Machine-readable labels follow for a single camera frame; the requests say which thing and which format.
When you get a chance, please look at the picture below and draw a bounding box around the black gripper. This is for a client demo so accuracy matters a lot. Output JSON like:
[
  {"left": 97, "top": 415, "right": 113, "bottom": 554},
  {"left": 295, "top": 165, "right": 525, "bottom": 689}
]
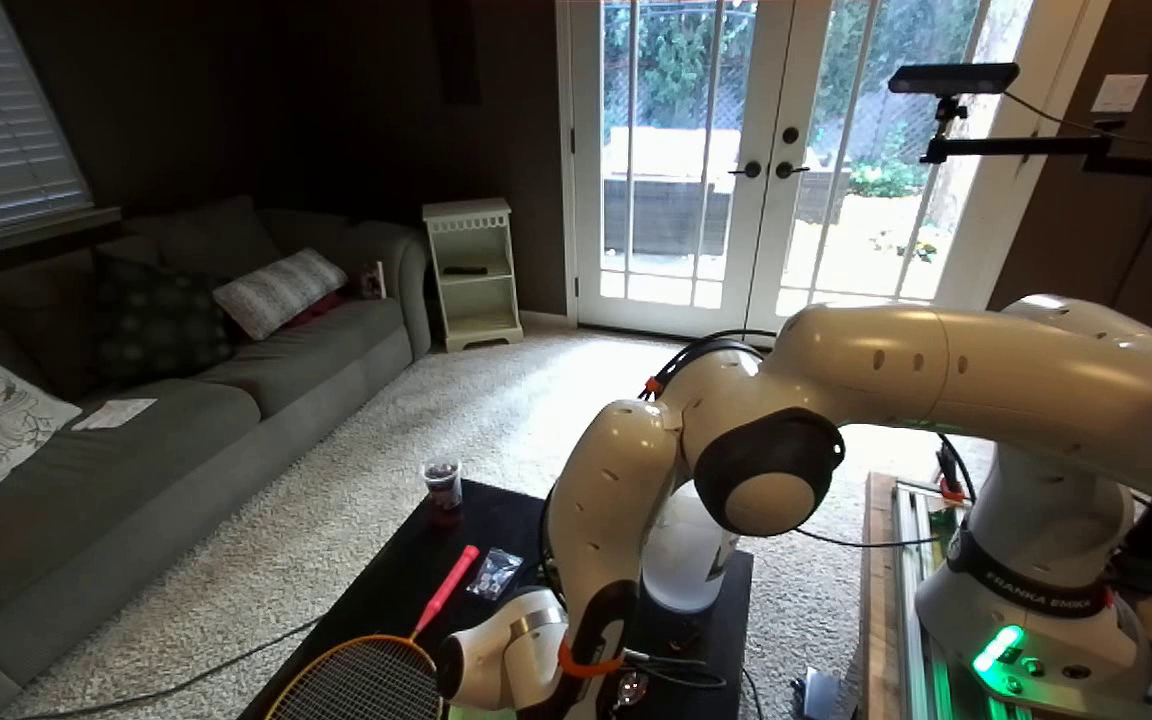
[{"left": 595, "top": 640, "right": 690, "bottom": 720}]

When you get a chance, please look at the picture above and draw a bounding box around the silver metal spoon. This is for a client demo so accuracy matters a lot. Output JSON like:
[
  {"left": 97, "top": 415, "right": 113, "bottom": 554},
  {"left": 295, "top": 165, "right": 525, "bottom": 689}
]
[{"left": 607, "top": 666, "right": 649, "bottom": 711}]

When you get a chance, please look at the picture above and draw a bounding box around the clear plastic bag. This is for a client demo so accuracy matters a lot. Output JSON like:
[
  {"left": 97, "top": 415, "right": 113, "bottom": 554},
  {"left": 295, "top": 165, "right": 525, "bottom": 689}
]
[{"left": 465, "top": 542, "right": 529, "bottom": 604}]

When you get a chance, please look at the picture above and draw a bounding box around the wooden base board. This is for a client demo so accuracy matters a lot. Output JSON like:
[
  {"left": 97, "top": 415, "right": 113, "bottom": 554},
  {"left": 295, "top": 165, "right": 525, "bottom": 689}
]
[{"left": 860, "top": 466, "right": 952, "bottom": 720}]

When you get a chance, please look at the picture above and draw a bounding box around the small drink can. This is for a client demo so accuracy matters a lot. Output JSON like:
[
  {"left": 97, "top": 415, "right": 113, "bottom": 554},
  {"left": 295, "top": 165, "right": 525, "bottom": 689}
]
[{"left": 416, "top": 457, "right": 467, "bottom": 514}]

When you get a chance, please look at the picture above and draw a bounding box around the black coffee table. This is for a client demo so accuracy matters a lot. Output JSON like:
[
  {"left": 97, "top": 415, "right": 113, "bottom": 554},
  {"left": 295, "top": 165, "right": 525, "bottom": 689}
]
[{"left": 236, "top": 477, "right": 756, "bottom": 720}]

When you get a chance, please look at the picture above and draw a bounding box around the dark red clamp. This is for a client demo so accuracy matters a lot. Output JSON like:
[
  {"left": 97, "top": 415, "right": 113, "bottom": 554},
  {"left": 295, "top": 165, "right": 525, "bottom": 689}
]
[{"left": 930, "top": 435, "right": 972, "bottom": 511}]

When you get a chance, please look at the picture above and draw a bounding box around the white shelf unit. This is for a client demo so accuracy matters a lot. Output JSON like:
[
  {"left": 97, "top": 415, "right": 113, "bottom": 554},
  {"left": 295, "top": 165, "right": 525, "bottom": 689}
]
[{"left": 421, "top": 195, "right": 529, "bottom": 357}]

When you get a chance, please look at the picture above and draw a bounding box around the white french door leaf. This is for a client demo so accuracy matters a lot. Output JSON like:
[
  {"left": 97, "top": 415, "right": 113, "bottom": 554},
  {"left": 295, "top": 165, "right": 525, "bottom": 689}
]
[
  {"left": 572, "top": 0, "right": 760, "bottom": 340},
  {"left": 746, "top": 0, "right": 992, "bottom": 369}
]

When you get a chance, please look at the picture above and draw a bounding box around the grey white striped pillow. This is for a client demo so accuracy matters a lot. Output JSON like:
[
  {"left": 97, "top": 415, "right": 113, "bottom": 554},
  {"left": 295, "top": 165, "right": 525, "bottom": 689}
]
[{"left": 208, "top": 242, "right": 350, "bottom": 344}]

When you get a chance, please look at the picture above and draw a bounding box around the grey sofa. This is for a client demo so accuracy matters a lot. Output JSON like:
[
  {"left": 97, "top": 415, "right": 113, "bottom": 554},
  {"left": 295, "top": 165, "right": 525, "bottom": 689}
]
[{"left": 0, "top": 195, "right": 437, "bottom": 720}]

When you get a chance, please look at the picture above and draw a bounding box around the white paper sheet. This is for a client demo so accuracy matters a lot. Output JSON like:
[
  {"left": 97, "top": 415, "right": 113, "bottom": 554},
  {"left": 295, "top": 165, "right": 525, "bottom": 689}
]
[{"left": 68, "top": 391, "right": 161, "bottom": 435}]

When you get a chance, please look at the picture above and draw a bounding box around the dark patterned pillow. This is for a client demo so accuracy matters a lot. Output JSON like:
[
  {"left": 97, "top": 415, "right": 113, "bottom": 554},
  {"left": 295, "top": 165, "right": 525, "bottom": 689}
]
[{"left": 87, "top": 251, "right": 240, "bottom": 391}]

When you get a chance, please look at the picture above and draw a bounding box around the badminton racket red handle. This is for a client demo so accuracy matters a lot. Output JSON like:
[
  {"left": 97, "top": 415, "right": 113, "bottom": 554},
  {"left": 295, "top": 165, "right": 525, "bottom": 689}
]
[{"left": 263, "top": 539, "right": 487, "bottom": 720}]

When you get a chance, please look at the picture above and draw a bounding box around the long black power cable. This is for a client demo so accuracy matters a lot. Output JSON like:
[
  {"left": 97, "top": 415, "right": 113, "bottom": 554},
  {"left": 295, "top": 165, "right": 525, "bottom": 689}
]
[{"left": 11, "top": 612, "right": 326, "bottom": 720}]

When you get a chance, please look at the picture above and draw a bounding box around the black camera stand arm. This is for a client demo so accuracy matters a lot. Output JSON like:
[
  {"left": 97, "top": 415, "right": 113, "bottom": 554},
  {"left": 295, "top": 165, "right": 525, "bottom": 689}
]
[{"left": 918, "top": 92, "right": 1152, "bottom": 183}]

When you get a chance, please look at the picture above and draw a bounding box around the black stereo camera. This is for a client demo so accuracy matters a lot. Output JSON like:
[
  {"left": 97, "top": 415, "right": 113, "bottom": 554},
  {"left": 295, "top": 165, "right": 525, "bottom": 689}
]
[{"left": 885, "top": 59, "right": 1023, "bottom": 96}]

